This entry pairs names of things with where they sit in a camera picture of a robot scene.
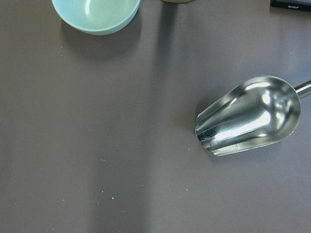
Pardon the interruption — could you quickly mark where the steel scoop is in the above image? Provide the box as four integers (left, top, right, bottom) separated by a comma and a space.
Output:
194, 76, 311, 156

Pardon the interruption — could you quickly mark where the wooden glass stand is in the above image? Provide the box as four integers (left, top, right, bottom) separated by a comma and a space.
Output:
163, 0, 193, 3

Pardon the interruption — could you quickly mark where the light green bowl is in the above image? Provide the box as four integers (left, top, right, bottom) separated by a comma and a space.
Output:
52, 0, 140, 35

